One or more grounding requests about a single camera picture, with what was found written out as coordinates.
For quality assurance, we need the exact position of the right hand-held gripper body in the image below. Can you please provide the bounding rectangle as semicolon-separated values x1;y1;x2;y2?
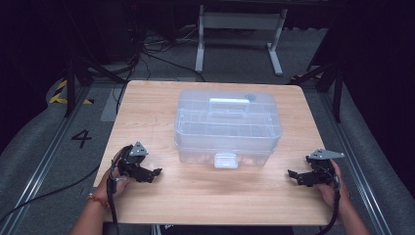
304;148;346;186

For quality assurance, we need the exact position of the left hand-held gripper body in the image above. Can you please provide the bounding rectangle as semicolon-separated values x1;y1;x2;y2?
115;141;155;184

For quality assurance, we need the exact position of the clear plastic storage box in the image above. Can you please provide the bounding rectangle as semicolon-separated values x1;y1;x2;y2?
173;89;284;169

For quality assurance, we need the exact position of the person's right hand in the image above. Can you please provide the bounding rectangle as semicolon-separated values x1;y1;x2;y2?
316;159;347;212

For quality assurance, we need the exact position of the person's left hand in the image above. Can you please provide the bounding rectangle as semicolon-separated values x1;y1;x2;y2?
97;150;135;200

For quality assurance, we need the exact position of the black tripod stand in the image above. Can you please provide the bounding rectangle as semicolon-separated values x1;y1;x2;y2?
288;60;345;124
62;53;129;118

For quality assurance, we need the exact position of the person's dark clothing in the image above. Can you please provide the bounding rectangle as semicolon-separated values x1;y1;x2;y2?
159;223;296;235

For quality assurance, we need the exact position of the yellow black floor tape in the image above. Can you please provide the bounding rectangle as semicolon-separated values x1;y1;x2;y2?
48;79;95;106

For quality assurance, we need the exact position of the grey metal stand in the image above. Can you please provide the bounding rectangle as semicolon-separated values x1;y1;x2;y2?
194;4;289;77

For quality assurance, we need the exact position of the metal floor rail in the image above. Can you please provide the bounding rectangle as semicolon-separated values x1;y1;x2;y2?
0;82;94;235
316;91;394;235

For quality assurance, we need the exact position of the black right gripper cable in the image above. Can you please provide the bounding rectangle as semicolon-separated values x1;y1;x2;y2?
313;163;343;235

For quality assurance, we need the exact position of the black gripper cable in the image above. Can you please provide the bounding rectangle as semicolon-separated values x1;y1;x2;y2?
106;146;132;235
313;163;343;235

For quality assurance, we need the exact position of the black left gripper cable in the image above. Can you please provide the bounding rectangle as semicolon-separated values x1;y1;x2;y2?
106;146;132;235

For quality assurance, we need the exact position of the red beaded bracelet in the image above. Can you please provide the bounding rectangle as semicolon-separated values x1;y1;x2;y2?
85;193;111;211

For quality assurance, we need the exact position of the black floor cable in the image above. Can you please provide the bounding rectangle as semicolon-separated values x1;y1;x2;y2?
0;164;101;224

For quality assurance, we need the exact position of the bundle of black floor cables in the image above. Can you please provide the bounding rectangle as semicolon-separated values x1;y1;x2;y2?
112;19;208;116

